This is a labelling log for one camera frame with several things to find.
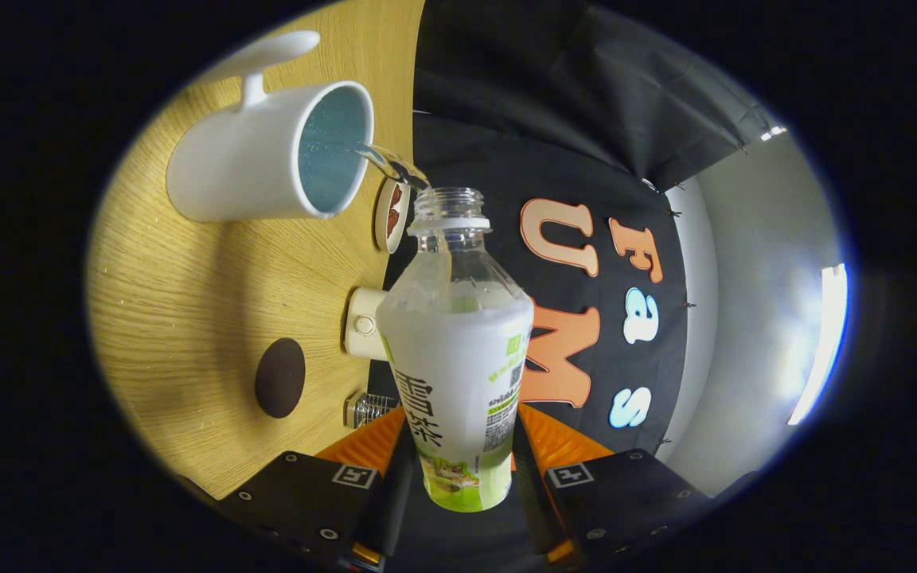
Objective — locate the small white plate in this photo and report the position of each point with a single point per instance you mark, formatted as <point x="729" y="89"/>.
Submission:
<point x="381" y="227"/>

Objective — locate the wooden table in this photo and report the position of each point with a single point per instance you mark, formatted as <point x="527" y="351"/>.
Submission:
<point x="188" y="302"/>

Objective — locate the wide ceiling light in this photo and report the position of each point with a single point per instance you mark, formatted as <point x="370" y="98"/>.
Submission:
<point x="825" y="342"/>

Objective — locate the clear juice stream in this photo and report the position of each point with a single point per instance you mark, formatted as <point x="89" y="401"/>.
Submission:
<point x="391" y="165"/>

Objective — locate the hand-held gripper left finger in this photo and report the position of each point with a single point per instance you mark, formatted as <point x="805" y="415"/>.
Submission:
<point x="299" y="497"/>

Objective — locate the clear juice bottle white label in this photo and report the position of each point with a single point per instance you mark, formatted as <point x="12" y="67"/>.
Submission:
<point x="458" y="374"/>

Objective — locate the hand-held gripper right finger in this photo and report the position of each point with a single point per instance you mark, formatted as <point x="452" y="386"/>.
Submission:
<point x="626" y="497"/>

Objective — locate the small cream appliance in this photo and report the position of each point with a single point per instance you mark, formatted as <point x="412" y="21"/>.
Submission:
<point x="363" y="326"/>

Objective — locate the dark brown round coaster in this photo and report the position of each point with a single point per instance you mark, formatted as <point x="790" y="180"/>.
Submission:
<point x="279" y="378"/>

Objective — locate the white cup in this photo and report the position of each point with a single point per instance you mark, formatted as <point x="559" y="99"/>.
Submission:
<point x="236" y="159"/>

